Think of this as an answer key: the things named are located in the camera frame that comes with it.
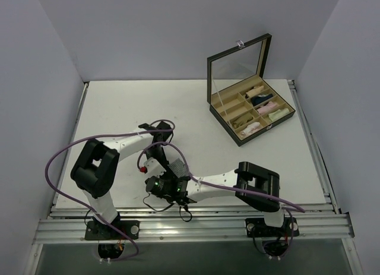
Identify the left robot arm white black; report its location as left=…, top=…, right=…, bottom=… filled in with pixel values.
left=71, top=119, right=175, bottom=239

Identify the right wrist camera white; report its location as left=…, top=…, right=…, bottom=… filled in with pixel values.
left=140, top=157, right=166, bottom=177

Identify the black compartment storage box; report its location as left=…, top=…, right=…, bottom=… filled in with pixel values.
left=207, top=33, right=296, bottom=147

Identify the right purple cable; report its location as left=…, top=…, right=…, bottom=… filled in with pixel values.
left=138, top=141, right=306, bottom=258

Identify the aluminium mounting rail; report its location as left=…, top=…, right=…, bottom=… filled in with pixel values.
left=33, top=204, right=354, bottom=244

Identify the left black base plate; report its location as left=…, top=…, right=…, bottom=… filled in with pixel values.
left=84, top=220, right=140, bottom=241

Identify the tan rolled underwear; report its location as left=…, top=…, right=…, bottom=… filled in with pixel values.
left=232, top=113, right=254, bottom=129

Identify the pale green rolled underwear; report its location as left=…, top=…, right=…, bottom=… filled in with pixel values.
left=268, top=108, right=290, bottom=122

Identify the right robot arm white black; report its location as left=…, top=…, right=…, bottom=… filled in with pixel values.
left=145, top=162, right=285, bottom=235

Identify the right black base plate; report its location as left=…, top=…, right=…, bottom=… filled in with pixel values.
left=245, top=217, right=300, bottom=238

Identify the grey striped underwear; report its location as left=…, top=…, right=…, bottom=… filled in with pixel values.
left=169, top=159, right=189, bottom=178

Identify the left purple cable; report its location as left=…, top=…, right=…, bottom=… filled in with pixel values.
left=44, top=119, right=176, bottom=263

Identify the light pink rolled underwear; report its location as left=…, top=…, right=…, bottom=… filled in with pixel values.
left=239, top=122, right=261, bottom=138

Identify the navy rolled underwear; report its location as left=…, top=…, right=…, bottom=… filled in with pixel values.
left=251, top=94, right=274, bottom=106

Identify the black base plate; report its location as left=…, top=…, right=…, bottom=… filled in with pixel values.
left=84, top=220, right=140, bottom=241
left=245, top=217, right=300, bottom=238

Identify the beige rolled underwear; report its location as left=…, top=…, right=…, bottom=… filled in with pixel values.
left=245, top=86, right=264, bottom=99

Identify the purple cable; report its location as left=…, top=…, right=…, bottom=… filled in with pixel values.
left=138, top=141, right=306, bottom=258
left=44, top=119, right=176, bottom=263

